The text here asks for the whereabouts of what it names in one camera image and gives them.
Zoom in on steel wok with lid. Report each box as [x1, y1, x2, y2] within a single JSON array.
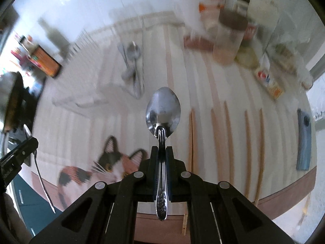
[[1, 72, 24, 133]]

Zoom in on brown sauce bottle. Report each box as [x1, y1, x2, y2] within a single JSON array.
[[19, 36, 62, 78]]

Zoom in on clear plastic organizer tray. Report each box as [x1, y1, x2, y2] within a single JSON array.
[[52, 11, 180, 117]]

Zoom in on clear plastic bag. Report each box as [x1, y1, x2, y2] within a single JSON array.
[[267, 0, 313, 90]]

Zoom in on small seasoning packet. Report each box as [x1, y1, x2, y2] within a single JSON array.
[[253, 67, 284, 100]]

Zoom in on brown lid spice jar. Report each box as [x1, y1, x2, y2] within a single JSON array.
[[212, 8, 248, 66]]

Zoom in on blue smartphone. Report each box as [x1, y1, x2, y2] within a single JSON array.
[[296, 109, 312, 171]]

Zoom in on white salt bag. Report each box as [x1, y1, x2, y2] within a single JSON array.
[[174, 0, 226, 39]]

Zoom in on large steel spoon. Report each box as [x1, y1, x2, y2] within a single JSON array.
[[145, 86, 181, 221]]

